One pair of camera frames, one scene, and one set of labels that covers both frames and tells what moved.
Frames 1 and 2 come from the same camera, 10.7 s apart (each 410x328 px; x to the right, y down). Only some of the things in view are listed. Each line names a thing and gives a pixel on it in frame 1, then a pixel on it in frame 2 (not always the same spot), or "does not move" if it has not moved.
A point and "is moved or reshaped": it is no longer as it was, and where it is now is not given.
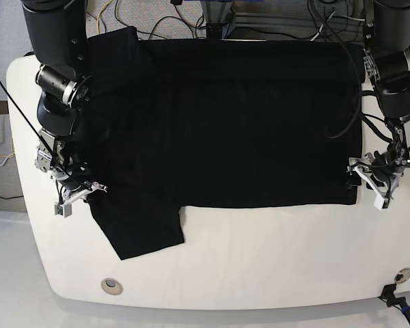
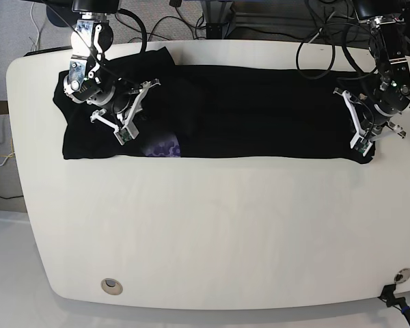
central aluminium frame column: (220, 17) does not move
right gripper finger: (380, 200) → (353, 113)
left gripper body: (70, 182) → (119, 96)
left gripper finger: (83, 194) → (137, 106)
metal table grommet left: (111, 286) does not move
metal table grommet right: (403, 275) does not move
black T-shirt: (179, 123) is moved or reshaped
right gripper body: (388, 165) → (372, 118)
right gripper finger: (354, 180) → (390, 127)
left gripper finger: (89, 199) → (98, 115)
